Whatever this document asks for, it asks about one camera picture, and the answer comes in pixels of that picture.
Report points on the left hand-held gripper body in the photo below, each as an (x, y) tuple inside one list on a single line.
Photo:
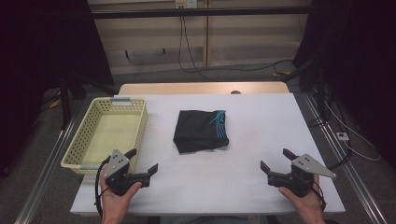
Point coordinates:
[(116, 165)]

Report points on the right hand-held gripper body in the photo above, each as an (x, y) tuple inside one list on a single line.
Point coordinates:
[(303, 174)]

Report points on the pale yellow perforated plastic basket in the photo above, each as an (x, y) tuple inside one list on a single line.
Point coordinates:
[(106, 130)]

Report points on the black garment with blue stripes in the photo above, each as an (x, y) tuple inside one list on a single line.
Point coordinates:
[(199, 132)]

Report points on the person's right hand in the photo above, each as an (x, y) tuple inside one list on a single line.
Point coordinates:
[(308, 207)]

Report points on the person's left hand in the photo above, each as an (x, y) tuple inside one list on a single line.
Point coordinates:
[(113, 203)]

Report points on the white table mat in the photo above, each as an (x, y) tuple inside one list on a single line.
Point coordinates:
[(249, 140)]

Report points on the white power strip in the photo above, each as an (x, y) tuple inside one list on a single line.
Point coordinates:
[(342, 136)]

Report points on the black stand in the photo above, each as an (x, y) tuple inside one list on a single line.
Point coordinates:
[(320, 93), (64, 102)]

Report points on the wooden table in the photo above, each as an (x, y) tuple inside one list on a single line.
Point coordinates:
[(186, 88)]

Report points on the black curtain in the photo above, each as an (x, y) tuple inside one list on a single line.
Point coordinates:
[(37, 46), (367, 62)]

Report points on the black horizontal bar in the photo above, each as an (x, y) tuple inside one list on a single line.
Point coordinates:
[(202, 12)]

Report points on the metal rail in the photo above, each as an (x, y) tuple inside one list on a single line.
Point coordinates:
[(49, 169), (350, 172)]

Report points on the white wall outlet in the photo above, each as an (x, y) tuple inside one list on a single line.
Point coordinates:
[(186, 3)]

